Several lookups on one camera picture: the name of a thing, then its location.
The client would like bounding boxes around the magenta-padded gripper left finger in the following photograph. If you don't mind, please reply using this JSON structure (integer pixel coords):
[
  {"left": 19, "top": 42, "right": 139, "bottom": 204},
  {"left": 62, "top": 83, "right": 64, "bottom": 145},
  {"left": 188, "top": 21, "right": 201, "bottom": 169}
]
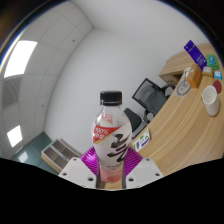
[{"left": 58, "top": 146, "right": 101, "bottom": 188}]

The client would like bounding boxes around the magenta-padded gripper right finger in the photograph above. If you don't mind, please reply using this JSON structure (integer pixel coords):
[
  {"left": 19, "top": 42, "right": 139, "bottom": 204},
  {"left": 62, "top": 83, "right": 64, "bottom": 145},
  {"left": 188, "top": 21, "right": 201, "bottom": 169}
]
[{"left": 122, "top": 146, "right": 165, "bottom": 189}]

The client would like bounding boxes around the pink drink bottle black cap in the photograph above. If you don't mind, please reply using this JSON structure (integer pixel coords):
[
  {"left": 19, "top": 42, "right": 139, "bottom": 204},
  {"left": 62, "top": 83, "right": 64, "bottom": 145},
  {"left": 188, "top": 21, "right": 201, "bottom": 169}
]
[{"left": 90, "top": 90, "right": 134, "bottom": 184}]

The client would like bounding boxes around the wooden cabinet with glass doors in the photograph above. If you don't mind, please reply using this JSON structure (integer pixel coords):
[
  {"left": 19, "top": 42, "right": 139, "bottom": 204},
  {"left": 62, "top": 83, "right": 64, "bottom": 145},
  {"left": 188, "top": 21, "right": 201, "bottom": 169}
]
[{"left": 40, "top": 138, "right": 83, "bottom": 174}]

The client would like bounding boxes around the dark padded office chair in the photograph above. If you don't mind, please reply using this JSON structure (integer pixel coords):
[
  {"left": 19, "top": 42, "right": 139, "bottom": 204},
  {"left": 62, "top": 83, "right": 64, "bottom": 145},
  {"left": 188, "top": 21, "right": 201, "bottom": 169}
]
[{"left": 123, "top": 107, "right": 149, "bottom": 139}]

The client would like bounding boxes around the small ceiling light panel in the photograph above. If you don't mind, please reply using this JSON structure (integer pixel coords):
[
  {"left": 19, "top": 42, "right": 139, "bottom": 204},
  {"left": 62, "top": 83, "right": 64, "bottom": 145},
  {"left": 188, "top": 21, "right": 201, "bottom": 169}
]
[{"left": 6, "top": 124, "right": 24, "bottom": 148}]

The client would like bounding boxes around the black mesh office chair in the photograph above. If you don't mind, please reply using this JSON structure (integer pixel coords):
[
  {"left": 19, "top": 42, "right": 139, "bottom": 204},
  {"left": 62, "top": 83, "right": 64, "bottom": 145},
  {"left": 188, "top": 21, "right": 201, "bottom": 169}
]
[{"left": 131, "top": 77, "right": 174, "bottom": 118}]

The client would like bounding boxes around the round grey printed sheet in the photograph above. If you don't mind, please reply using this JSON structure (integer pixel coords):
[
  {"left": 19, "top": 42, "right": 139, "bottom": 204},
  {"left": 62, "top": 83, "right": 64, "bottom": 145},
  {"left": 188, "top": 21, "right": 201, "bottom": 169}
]
[{"left": 175, "top": 79, "right": 192, "bottom": 98}]

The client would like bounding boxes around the white cup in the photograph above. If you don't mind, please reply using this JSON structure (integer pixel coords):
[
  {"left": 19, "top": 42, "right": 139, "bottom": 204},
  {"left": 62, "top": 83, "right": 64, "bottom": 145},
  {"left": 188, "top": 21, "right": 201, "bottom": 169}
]
[{"left": 201, "top": 85, "right": 221, "bottom": 117}]

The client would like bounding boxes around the wooden side desk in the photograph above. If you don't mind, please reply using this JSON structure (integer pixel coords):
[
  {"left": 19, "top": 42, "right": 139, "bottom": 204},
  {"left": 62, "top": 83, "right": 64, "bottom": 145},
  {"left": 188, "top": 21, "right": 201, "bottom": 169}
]
[{"left": 158, "top": 42, "right": 214, "bottom": 88}]

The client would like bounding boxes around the flat round red coaster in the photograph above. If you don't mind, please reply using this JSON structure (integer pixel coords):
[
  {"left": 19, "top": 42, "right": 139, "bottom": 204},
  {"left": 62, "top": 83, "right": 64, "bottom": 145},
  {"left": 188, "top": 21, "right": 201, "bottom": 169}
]
[{"left": 213, "top": 79, "right": 224, "bottom": 95}]

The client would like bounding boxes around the purple pouch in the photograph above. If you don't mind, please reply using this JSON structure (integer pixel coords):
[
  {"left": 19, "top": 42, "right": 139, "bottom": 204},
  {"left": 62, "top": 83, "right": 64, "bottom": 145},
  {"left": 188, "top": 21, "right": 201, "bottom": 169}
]
[{"left": 183, "top": 39, "right": 208, "bottom": 71}]

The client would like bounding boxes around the green packet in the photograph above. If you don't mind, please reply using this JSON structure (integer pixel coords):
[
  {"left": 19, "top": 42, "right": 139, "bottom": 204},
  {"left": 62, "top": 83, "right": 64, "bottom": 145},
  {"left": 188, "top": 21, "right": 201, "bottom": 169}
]
[{"left": 205, "top": 53, "right": 221, "bottom": 71}]

